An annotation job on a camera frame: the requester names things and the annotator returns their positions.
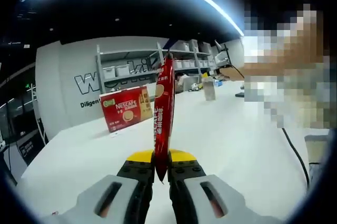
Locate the row of white storage bins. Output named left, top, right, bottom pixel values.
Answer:
left=102, top=38, right=215, bottom=79

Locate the grey metal shelf rack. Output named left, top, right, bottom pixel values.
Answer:
left=95, top=38, right=216, bottom=95

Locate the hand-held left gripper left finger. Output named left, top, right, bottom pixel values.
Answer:
left=43, top=149, right=156, bottom=224

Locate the red coffee box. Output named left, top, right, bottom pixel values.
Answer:
left=100, top=85, right=155, bottom=133

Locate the ceiling light strip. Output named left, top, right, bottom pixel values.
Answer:
left=28, top=0, right=245, bottom=36

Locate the black cabinet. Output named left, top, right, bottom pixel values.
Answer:
left=15, top=133, right=37, bottom=168

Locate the red coffee pouch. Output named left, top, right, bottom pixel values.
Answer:
left=152, top=51, right=176, bottom=184

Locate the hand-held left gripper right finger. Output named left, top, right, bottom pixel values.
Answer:
left=168, top=149, right=279, bottom=224

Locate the white desktop monitor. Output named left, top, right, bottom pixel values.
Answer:
left=183, top=75, right=200, bottom=92

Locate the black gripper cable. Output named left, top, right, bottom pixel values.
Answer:
left=227, top=62, right=310, bottom=189

